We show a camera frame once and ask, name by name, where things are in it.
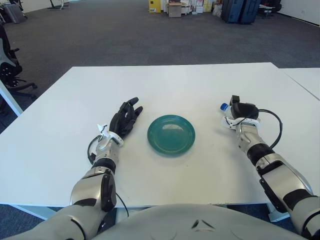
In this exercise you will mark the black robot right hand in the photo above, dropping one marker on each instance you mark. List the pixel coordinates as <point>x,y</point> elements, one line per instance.
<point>245,111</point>

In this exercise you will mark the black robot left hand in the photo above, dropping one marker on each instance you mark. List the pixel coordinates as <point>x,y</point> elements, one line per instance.
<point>121,122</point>

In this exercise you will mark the clear plastic water bottle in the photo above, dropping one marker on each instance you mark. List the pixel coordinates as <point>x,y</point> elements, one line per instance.
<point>223,107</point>

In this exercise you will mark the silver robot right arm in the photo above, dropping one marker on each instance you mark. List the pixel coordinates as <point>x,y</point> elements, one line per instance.
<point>280,172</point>

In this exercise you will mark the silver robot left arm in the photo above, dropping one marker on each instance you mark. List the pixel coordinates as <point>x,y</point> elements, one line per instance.
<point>90,185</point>

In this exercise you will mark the green round plate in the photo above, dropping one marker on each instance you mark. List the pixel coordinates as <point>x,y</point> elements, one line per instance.
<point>171,136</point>

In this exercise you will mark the blue suitcase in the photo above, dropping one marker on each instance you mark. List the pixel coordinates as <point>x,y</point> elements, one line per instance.
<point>232,11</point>

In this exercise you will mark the white plastic bag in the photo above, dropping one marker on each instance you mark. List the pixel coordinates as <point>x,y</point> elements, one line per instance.
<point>217,11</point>

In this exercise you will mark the white distant desk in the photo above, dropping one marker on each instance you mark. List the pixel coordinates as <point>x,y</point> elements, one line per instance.
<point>268,8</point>

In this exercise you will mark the white neighbouring desk leg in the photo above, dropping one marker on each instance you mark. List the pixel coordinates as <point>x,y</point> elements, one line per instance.
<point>11,100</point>

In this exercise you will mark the white boxes stack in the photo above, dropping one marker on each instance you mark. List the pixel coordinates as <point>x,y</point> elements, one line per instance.
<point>199,7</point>

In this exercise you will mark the grey robot torso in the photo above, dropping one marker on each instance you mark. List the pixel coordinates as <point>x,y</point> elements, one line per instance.
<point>175,225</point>

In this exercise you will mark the yellow box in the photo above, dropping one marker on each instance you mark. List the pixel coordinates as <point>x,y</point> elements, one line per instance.
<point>154,6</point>

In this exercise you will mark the brown cardboard box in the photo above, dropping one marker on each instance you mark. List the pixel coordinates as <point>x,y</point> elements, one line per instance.
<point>174,10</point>

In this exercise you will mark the black office chair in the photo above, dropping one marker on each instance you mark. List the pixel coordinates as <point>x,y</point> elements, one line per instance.
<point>8,70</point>

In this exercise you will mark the grey hard case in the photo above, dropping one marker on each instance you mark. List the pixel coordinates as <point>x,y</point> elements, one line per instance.
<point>13,13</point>

